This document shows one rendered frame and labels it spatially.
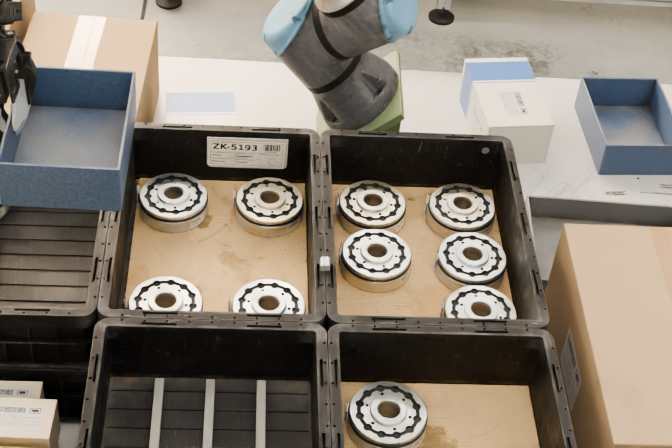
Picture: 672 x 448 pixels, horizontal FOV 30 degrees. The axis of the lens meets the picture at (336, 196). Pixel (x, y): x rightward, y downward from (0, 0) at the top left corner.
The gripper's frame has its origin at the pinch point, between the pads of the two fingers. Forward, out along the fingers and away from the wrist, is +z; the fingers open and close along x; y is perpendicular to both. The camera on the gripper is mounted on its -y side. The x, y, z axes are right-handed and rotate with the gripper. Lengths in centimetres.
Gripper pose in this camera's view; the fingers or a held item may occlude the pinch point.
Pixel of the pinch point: (11, 122)
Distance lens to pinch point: 166.0
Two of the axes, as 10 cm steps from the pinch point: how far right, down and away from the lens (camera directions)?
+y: -0.1, 6.8, -7.4
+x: 10.0, -0.1, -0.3
